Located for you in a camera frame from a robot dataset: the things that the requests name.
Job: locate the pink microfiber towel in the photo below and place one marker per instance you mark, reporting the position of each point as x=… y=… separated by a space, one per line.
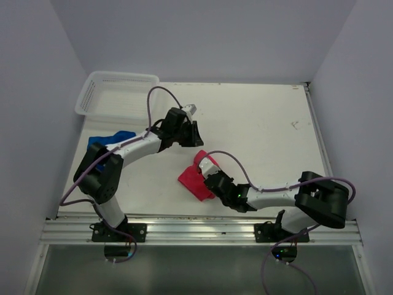
x=192 y=179

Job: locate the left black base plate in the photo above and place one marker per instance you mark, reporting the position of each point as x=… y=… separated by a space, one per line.
x=102 y=233

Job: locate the aluminium mounting rail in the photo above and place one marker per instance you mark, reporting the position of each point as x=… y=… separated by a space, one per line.
x=74 y=229

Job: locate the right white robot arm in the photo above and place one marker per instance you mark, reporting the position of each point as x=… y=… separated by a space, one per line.
x=314 y=200

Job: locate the white plastic basket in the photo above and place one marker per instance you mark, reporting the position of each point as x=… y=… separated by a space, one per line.
x=116 y=97

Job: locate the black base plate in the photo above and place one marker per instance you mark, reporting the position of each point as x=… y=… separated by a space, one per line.
x=269 y=232
x=102 y=233

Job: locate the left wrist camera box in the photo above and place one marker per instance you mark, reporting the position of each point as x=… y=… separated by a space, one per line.
x=190 y=109

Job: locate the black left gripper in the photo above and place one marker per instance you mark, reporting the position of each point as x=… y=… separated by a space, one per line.
x=194 y=139

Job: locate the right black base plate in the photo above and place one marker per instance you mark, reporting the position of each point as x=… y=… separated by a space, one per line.
x=269 y=232

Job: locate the blue microfiber towel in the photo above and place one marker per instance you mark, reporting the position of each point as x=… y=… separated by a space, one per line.
x=113 y=139

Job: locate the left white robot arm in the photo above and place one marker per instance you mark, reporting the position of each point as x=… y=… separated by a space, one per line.
x=99 y=172

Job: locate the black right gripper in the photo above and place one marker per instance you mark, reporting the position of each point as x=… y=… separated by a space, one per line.
x=221 y=173

